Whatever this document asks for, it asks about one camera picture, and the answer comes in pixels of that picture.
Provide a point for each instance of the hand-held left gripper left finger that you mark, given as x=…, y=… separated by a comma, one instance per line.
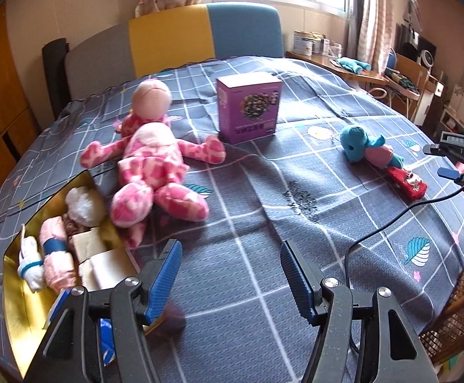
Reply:
x=162, y=283

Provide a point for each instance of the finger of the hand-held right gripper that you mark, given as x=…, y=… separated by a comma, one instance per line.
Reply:
x=433, y=149
x=453, y=175

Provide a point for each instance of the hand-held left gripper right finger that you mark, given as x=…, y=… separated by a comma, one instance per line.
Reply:
x=296, y=283

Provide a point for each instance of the pink sock roll blue band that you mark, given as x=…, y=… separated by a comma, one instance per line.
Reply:
x=58, y=267

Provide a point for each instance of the brown patterned scrunchie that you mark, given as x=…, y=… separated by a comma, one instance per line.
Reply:
x=72, y=227

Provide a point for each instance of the white plastic bag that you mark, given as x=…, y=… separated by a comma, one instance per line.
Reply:
x=82, y=205

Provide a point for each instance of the white sock roll blue band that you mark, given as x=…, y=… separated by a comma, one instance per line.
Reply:
x=30, y=273

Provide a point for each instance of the gold metal tin box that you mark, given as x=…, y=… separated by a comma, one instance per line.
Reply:
x=20, y=307

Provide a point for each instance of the red patterned sock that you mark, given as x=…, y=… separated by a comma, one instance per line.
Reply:
x=409, y=185

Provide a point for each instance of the wooden chair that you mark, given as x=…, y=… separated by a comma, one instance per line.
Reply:
x=423, y=87

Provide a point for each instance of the grey plaid bed sheet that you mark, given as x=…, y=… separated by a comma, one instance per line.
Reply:
x=256, y=207

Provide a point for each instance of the black monitor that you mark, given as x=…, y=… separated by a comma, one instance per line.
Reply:
x=415, y=42

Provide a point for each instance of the teal towel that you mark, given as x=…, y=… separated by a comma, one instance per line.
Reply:
x=353, y=65

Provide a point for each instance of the pink spotted giraffe plush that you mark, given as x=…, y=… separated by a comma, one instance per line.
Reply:
x=152, y=155

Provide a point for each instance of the wooden desk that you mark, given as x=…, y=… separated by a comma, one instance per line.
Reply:
x=327, y=64

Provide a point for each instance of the wicker chair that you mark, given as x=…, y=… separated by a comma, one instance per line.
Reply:
x=455, y=319

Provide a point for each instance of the white tin can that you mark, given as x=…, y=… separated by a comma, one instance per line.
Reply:
x=303, y=44

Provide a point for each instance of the purple cardboard box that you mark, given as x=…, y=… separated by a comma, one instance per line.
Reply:
x=248, y=107

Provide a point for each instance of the black board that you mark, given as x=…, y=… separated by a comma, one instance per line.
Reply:
x=54, y=75

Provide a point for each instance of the grey yellow blue headboard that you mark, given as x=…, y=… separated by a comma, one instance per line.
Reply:
x=168, y=44

